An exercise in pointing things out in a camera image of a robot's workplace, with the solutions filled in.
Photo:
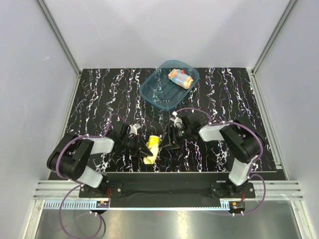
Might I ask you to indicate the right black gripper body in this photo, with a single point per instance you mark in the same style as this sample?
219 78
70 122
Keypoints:
179 135

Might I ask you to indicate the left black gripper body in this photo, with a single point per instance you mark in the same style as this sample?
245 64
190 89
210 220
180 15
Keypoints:
132 144

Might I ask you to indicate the yellow patterned towel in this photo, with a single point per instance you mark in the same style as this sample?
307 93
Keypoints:
153 145

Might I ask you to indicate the teal plastic basin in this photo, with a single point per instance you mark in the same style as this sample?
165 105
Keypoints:
162 92

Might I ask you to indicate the orange polka dot towel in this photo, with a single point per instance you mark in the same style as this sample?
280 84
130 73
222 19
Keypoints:
179 77

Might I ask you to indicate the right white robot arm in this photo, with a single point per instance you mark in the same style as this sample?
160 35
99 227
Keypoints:
244 141

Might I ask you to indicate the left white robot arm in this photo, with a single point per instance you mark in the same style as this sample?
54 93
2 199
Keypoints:
70 157

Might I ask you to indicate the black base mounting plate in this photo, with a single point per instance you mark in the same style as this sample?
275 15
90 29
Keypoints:
205 198

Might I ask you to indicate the left connector board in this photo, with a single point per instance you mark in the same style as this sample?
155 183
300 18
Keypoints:
103 203

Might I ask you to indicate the connector board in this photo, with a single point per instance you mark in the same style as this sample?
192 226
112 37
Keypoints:
240 205
103 203

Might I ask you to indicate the right connector board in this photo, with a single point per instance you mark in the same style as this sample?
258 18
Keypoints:
240 205

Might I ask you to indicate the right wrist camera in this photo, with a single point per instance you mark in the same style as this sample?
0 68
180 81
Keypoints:
184 122

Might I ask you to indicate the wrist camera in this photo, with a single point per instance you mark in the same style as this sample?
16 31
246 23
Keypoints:
184 122
134 129

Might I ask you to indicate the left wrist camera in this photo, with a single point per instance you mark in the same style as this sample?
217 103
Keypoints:
134 129

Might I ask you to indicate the right aluminium frame post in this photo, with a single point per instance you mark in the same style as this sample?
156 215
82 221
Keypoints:
275 33

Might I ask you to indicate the aluminium frame post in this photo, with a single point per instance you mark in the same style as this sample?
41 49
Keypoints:
58 35
275 33

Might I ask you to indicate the front aluminium rail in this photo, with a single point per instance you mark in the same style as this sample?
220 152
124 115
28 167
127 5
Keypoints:
275 190

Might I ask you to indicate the left aluminium frame post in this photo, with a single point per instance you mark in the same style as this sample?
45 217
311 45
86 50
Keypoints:
58 35

